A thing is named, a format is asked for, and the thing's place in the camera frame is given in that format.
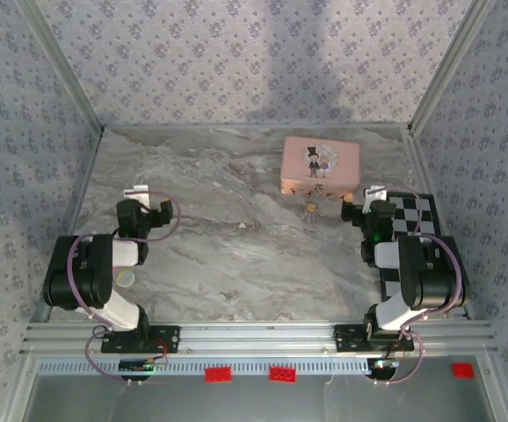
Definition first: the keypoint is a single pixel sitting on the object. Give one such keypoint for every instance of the green circuit board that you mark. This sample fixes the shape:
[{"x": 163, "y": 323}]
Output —
[
  {"x": 142, "y": 365},
  {"x": 382, "y": 365}
]

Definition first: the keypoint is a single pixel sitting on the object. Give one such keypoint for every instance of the grey metal sheet panel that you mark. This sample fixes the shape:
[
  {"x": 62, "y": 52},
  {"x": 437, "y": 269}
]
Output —
[{"x": 258, "y": 400}]

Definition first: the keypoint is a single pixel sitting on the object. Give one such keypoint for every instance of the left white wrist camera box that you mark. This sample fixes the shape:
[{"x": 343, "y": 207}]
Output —
[{"x": 136, "y": 193}]

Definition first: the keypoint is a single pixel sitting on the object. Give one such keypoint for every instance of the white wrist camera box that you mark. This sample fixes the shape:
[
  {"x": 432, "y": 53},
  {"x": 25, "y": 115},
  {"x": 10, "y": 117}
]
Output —
[
  {"x": 376, "y": 192},
  {"x": 136, "y": 193}
]

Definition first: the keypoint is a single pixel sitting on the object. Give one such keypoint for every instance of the small yellow white cup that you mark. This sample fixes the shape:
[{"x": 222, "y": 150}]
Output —
[{"x": 125, "y": 278}]

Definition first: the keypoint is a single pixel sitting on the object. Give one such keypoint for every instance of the red toy brick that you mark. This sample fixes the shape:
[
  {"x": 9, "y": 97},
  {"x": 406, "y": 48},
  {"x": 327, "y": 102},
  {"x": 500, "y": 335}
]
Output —
[
  {"x": 462, "y": 370},
  {"x": 218, "y": 375},
  {"x": 283, "y": 374}
]

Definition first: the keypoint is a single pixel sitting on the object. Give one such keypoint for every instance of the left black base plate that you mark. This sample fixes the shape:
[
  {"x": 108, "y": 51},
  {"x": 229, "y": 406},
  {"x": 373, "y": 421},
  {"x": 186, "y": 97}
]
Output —
[{"x": 166, "y": 338}]

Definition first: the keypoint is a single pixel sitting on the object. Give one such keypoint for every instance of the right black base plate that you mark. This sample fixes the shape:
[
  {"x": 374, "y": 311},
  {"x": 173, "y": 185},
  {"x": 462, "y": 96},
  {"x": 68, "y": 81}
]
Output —
[{"x": 346, "y": 338}]

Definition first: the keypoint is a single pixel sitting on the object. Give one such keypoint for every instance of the left green circuit board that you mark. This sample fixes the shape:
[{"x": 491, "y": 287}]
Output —
[{"x": 142, "y": 365}]

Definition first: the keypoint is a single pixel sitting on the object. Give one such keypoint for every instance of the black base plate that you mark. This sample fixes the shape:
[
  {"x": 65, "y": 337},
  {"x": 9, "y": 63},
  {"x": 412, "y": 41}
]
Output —
[
  {"x": 346, "y": 338},
  {"x": 166, "y": 338}
]

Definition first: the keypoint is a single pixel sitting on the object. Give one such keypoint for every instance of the right green circuit board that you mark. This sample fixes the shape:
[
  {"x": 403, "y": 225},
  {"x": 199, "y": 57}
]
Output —
[{"x": 382, "y": 365}]

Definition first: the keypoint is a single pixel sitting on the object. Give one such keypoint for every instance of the pink tin box with couple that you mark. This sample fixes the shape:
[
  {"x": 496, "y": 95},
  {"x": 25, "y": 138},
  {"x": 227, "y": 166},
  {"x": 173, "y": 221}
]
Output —
[{"x": 320, "y": 154}]

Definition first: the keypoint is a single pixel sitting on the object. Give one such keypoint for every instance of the aluminium mounting rail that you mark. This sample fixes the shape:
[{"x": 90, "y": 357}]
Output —
[{"x": 258, "y": 336}]

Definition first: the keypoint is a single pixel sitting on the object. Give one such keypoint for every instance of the black white chessboard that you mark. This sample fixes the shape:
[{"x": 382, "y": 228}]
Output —
[{"x": 408, "y": 211}]

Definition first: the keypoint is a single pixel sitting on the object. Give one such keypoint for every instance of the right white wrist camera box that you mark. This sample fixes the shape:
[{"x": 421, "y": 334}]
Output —
[{"x": 376, "y": 192}]

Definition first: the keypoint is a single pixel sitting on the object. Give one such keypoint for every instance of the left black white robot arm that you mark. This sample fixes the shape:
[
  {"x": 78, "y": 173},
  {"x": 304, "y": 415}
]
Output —
[{"x": 82, "y": 277}]

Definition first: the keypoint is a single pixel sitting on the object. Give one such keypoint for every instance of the aluminium frame post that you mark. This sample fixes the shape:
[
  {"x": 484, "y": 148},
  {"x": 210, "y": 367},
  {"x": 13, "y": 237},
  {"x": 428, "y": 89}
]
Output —
[
  {"x": 452, "y": 61},
  {"x": 60, "y": 66}
]

